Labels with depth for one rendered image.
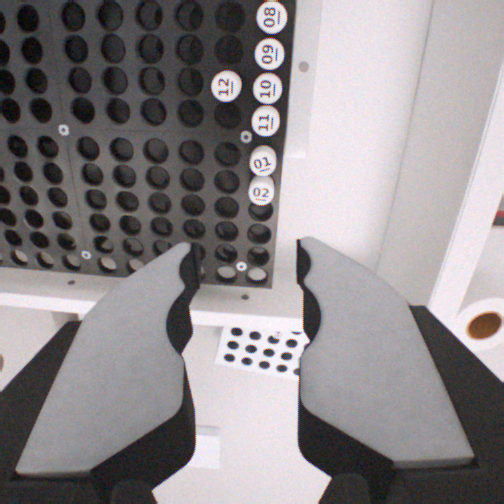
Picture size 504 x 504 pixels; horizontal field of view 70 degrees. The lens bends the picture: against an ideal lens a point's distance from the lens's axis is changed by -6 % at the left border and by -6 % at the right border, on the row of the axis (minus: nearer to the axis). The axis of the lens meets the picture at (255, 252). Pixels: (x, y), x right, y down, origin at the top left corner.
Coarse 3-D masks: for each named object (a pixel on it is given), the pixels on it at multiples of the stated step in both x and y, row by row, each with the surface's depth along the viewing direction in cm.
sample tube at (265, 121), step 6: (258, 108) 17; (264, 108) 16; (270, 108) 17; (258, 114) 16; (264, 114) 16; (270, 114) 16; (276, 114) 16; (252, 120) 17; (258, 120) 17; (264, 120) 17; (270, 120) 17; (276, 120) 16; (252, 126) 17; (258, 126) 17; (264, 126) 17; (270, 126) 17; (276, 126) 17; (258, 132) 17; (264, 132) 17; (270, 132) 17
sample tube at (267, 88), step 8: (256, 80) 16; (264, 80) 16; (272, 80) 16; (256, 88) 16; (264, 88) 16; (272, 88) 16; (280, 88) 16; (256, 96) 16; (264, 96) 16; (272, 96) 16
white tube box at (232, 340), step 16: (224, 336) 38; (240, 336) 38; (256, 336) 39; (272, 336) 40; (288, 336) 38; (304, 336) 38; (224, 352) 40; (240, 352) 39; (256, 352) 39; (272, 352) 40; (288, 352) 41; (240, 368) 41; (256, 368) 41; (272, 368) 40; (288, 368) 40
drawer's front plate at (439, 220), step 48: (480, 0) 15; (432, 48) 20; (480, 48) 15; (432, 96) 20; (480, 96) 15; (432, 144) 20; (480, 144) 15; (432, 192) 20; (480, 192) 16; (384, 240) 27; (432, 240) 19; (480, 240) 17; (432, 288) 19
